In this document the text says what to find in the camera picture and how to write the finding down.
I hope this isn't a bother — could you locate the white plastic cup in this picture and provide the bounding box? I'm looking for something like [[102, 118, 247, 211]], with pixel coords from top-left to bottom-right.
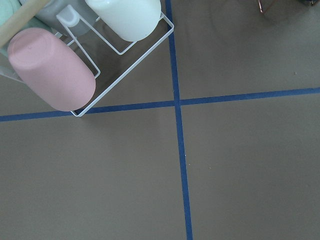
[[86, 0, 162, 42]]

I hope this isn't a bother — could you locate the pink plastic cup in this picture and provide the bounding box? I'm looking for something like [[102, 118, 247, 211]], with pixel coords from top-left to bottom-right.
[[7, 27, 96, 112]]

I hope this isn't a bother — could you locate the grey plastic cup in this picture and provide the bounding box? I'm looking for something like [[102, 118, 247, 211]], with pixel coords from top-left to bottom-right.
[[35, 0, 98, 37]]

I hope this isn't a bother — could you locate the mint green plastic cup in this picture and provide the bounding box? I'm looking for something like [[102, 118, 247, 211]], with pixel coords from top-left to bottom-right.
[[0, 0, 42, 58]]

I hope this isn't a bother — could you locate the white wire cup rack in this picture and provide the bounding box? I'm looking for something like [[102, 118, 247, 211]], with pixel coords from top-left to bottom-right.
[[0, 13, 174, 119]]

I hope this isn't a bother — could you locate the wooden rack handle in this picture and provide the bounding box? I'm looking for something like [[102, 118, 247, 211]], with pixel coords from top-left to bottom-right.
[[0, 0, 50, 48]]

